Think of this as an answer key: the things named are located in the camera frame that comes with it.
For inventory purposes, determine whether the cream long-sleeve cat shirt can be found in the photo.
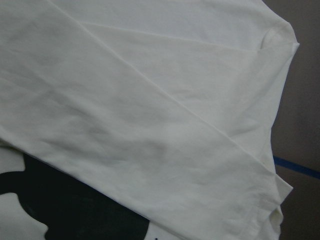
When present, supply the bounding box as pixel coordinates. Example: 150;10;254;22
0;0;299;240

